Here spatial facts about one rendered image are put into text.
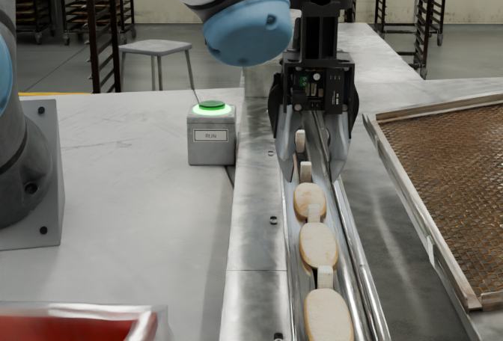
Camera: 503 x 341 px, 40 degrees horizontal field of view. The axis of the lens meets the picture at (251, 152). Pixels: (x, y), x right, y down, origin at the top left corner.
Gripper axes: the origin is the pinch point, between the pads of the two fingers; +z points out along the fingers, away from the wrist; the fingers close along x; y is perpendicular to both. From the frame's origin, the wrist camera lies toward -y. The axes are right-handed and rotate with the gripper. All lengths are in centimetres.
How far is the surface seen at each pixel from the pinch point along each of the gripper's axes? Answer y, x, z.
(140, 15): -700, -139, 77
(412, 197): 10.8, 9.4, -0.9
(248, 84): -45.2, -8.0, 0.7
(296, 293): 21.0, -2.6, 4.0
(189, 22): -700, -85, 85
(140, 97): -61, -30, 7
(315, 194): 0.3, 0.6, 3.1
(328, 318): 26.7, -0.3, 3.0
